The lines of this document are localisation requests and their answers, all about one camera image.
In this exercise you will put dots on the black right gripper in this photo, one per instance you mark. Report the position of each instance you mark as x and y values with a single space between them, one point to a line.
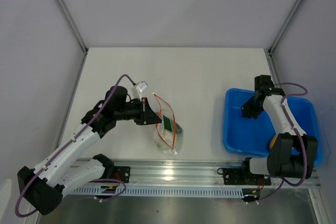
247 112

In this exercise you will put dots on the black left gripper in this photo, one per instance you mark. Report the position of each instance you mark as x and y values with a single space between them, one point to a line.
146 115

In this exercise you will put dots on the green toy cucumber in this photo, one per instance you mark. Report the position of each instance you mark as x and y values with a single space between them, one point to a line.
169 125

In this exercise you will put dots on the clear orange zip top bag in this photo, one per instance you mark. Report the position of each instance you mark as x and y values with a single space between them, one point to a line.
164 108

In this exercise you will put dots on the yellow toy lemon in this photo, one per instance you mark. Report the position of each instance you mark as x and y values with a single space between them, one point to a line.
271 144

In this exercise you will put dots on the white toy cauliflower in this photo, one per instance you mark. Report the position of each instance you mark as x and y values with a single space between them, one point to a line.
164 139

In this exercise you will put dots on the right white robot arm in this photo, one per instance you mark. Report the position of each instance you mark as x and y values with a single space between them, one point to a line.
293 152

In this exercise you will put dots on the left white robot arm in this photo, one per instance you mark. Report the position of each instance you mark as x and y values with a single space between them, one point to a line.
46 184

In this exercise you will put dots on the blue plastic bin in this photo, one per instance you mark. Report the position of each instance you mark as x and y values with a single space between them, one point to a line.
252 136

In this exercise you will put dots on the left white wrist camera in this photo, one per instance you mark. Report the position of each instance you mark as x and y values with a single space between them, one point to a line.
138 90

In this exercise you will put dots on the aluminium mounting rail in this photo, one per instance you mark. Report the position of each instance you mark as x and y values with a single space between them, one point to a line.
149 173

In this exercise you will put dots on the left black base bracket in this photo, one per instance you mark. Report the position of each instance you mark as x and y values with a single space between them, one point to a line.
121 173

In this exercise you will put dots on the black base bracket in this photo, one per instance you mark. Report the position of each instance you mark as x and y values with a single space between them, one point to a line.
121 173
232 176

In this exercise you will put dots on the right black base bracket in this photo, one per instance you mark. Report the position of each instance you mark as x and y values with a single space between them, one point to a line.
232 176

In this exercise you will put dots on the white slotted cable duct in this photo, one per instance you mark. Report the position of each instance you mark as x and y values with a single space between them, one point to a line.
161 191

